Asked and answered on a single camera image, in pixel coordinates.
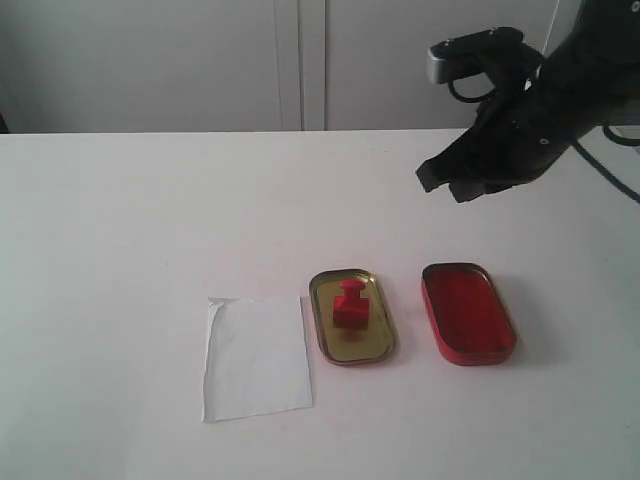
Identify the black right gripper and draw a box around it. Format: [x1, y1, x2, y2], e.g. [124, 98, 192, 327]
[416, 34, 639, 203]

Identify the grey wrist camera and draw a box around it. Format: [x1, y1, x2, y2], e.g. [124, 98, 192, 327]
[426, 27, 542, 84]

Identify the red stamp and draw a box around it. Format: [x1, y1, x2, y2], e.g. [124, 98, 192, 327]
[332, 279, 370, 331]

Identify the gold tin lid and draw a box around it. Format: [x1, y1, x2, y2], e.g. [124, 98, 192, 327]
[309, 268, 397, 367]

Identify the white cabinet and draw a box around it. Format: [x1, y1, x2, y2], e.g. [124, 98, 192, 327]
[1, 1, 578, 133]

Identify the red ink pad tin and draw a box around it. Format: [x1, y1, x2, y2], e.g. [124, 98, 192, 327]
[421, 262, 517, 366]

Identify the white paper sheet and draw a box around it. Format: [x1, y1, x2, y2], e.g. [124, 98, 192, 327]
[202, 296, 313, 424]

